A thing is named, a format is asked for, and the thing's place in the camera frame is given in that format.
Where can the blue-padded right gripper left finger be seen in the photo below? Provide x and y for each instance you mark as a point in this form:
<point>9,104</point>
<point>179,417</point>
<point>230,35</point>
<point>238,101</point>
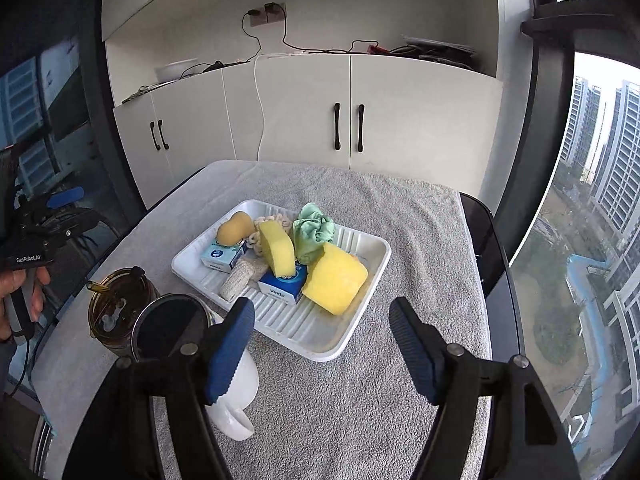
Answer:
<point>181,354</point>

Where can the black cabinet handle far left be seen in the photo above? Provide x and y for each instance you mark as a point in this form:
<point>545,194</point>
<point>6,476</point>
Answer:
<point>152,131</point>

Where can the white base cabinet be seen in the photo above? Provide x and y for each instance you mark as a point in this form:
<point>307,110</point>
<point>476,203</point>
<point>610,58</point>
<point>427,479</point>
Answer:
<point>423,120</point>

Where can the dark clutter on cabinet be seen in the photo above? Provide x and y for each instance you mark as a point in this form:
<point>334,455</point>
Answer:
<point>442,52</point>

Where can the person's left hand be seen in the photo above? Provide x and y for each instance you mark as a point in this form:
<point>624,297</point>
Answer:
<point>14,280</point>

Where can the cream knitted scrunchie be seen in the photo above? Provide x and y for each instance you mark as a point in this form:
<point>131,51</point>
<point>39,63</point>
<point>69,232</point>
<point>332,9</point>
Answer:
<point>266,230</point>

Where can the green crumpled cloth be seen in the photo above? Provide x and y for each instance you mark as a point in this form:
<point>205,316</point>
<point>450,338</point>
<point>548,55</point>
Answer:
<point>310,230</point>

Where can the wall power socket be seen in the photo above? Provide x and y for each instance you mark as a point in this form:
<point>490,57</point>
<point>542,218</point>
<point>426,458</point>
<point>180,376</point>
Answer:
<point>269,13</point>

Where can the black cabinet handle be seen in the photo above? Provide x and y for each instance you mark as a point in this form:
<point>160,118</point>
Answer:
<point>165,145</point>
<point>336,115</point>
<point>360,115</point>
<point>152,131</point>

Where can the yellow rectangular sponge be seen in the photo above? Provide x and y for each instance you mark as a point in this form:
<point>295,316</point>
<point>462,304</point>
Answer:
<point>334,279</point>

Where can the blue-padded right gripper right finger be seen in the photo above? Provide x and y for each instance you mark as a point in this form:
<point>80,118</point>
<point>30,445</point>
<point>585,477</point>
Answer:
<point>443,372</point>

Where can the white bowl on cabinet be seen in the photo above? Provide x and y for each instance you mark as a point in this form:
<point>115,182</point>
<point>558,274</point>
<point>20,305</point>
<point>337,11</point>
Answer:
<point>175,70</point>

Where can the black window frame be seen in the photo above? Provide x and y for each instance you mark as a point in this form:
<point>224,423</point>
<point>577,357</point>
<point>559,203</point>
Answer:
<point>558,30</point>

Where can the blue tissue pack with cartoon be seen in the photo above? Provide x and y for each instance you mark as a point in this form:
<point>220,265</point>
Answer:
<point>223,258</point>

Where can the yellow wedge sponge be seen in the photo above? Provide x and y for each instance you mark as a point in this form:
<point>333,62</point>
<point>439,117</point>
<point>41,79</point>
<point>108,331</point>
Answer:
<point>280,257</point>

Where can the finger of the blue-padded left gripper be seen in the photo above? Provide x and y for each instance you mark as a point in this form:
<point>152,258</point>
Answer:
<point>65,198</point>

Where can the amber drinking straw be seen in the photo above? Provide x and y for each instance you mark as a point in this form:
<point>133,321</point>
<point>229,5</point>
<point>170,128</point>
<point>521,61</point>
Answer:
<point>98,288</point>

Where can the tan peanut-shaped sponge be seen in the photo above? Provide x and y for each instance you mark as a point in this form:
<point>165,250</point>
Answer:
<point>234,230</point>

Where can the white mug with chrome lid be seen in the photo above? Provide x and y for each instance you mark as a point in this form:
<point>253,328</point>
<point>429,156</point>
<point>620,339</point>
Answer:
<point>227,413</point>

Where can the blue white tissue pack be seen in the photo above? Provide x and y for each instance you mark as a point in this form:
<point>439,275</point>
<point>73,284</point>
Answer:
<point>288,289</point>

